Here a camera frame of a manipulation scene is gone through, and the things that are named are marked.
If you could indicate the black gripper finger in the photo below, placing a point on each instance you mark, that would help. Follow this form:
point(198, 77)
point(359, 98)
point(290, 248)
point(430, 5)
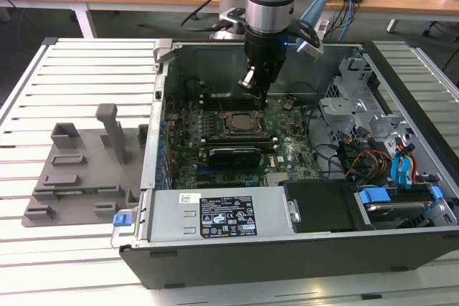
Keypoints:
point(263, 100)

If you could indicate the round coin battery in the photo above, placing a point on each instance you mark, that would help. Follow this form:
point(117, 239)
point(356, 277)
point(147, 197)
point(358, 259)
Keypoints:
point(288, 105)

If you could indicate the green motherboard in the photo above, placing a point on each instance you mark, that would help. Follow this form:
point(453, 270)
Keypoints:
point(297, 148)

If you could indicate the white power strip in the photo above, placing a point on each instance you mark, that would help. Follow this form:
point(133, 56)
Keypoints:
point(323, 30)

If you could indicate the black graphics card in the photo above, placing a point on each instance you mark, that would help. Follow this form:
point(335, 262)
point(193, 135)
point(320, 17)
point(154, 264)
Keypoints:
point(233, 158)

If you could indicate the silver metal drive cage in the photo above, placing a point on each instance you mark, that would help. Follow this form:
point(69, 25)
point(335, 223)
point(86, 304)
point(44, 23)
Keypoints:
point(340, 105)

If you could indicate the silver chipset heat sink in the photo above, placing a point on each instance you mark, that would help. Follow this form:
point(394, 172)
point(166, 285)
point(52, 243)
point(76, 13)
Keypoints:
point(278, 178)

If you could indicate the black plastic drive cover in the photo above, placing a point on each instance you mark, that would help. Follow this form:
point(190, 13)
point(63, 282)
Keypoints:
point(322, 209)

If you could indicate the hard disk in blue carrier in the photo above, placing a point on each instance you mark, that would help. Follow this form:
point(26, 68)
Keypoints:
point(373, 196)

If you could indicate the silver power supply unit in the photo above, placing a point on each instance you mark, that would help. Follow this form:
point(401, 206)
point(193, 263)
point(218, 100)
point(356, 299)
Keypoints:
point(168, 213)

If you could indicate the black open PC case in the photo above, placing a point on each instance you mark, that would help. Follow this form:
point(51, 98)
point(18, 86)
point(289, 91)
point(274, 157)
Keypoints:
point(287, 263)

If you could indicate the office chair base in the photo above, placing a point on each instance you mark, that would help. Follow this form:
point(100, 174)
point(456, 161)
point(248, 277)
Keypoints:
point(435, 26)

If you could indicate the grey parts rack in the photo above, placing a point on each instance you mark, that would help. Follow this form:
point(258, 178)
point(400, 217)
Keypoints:
point(100, 173)

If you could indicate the blue case latch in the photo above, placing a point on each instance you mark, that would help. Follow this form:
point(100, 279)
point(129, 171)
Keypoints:
point(120, 220)

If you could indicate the green RAM stick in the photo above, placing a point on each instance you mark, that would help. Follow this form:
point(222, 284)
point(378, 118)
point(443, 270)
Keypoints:
point(79, 191)

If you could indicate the small grey wrist camera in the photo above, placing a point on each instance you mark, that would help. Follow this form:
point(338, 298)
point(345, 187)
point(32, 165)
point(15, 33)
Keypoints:
point(246, 78)

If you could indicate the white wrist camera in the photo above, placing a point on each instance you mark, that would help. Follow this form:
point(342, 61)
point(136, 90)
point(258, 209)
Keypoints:
point(312, 53)

